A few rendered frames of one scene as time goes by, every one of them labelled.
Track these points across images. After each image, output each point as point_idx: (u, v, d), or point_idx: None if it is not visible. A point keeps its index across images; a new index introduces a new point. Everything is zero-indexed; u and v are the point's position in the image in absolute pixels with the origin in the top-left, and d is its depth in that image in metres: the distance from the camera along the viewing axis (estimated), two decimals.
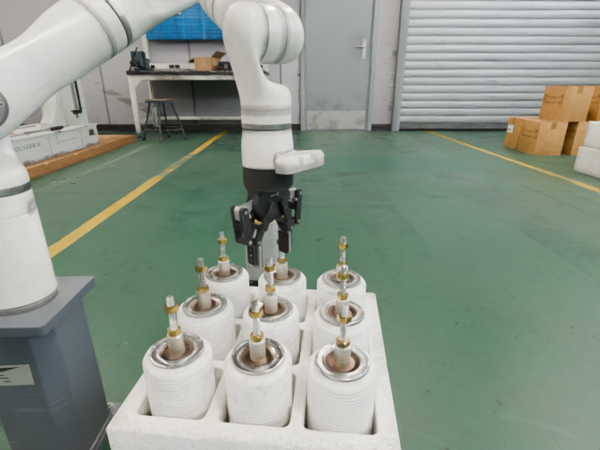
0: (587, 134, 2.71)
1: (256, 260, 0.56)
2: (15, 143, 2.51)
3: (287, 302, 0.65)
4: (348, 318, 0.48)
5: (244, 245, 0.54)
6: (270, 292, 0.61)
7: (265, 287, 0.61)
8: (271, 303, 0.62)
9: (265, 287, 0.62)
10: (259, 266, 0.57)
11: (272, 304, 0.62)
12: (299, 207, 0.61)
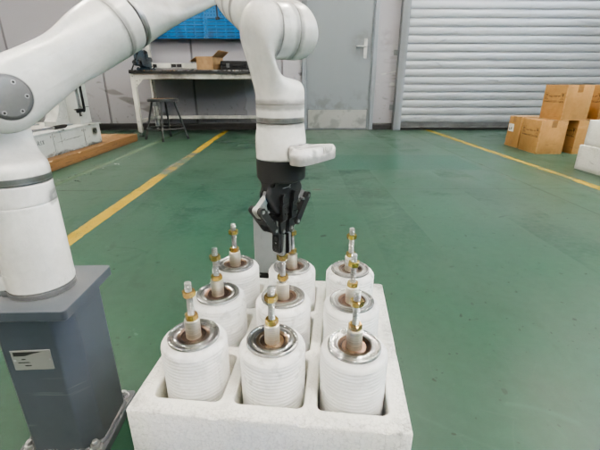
0: (588, 132, 2.73)
1: (280, 247, 0.60)
2: None
3: (299, 300, 0.64)
4: (361, 302, 0.50)
5: (270, 232, 0.58)
6: (288, 278, 0.64)
7: (286, 277, 0.63)
8: (278, 289, 0.64)
9: (280, 279, 0.63)
10: (282, 254, 0.61)
11: (279, 290, 0.64)
12: (303, 208, 0.62)
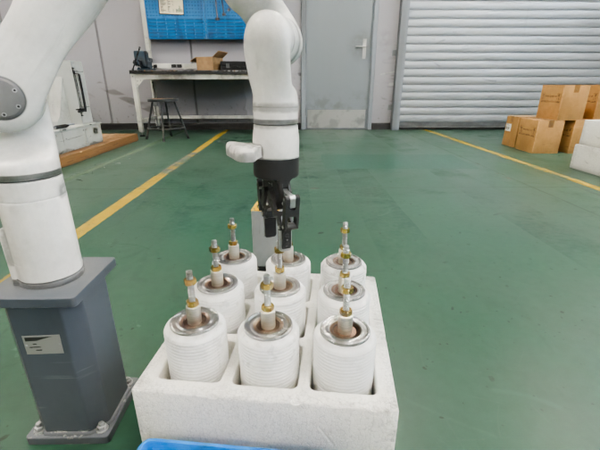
0: (583, 132, 2.76)
1: (265, 228, 0.69)
2: None
3: None
4: (351, 288, 0.53)
5: (262, 208, 0.69)
6: (279, 267, 0.69)
7: (283, 265, 0.68)
8: None
9: (284, 270, 0.67)
10: (264, 234, 0.69)
11: None
12: (284, 214, 0.58)
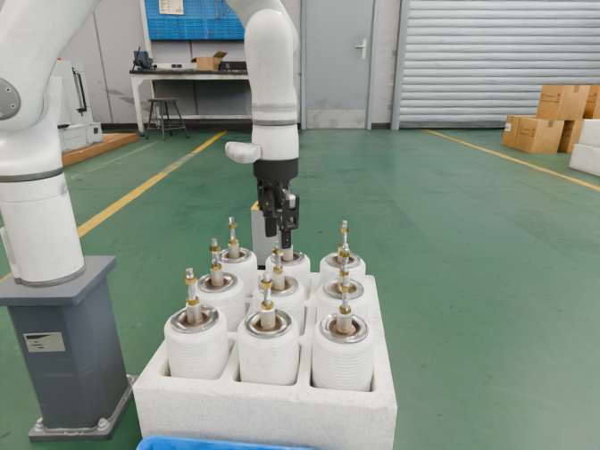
0: (582, 132, 2.77)
1: (265, 228, 0.69)
2: None
3: (292, 279, 0.71)
4: (349, 287, 0.54)
5: (262, 208, 0.70)
6: (279, 268, 0.69)
7: (282, 266, 0.68)
8: (279, 279, 0.68)
9: (282, 270, 0.68)
10: (264, 234, 0.69)
11: (280, 280, 0.68)
12: (283, 214, 0.58)
